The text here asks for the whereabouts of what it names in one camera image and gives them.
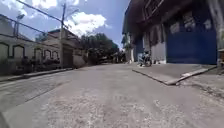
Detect dark green trees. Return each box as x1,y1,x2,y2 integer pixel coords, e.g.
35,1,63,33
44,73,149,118
78,32,121,66

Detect motorcycle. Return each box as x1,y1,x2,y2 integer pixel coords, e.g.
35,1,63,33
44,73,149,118
137,50,153,68

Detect grey concrete road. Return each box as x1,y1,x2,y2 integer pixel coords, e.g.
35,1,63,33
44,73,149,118
0,63,224,128

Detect concrete driveway ramp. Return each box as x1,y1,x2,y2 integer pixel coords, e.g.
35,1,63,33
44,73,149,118
131,62,219,86

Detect tall utility pole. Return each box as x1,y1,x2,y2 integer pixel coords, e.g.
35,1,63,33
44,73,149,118
59,3,68,69

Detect pale building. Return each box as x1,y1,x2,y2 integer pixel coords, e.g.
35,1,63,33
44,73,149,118
41,28,81,51

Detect building with blue gate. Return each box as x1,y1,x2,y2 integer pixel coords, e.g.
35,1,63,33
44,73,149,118
121,0,224,66

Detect low kerb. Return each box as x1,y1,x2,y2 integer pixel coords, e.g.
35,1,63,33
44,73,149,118
0,67,74,83

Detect street lamp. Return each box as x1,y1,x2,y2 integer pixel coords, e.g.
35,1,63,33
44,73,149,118
13,13,26,38

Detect pale wall with arches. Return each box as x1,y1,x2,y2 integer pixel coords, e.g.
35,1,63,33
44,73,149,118
0,33,88,76

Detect overhead wires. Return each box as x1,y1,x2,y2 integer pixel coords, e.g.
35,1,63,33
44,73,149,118
0,0,81,44

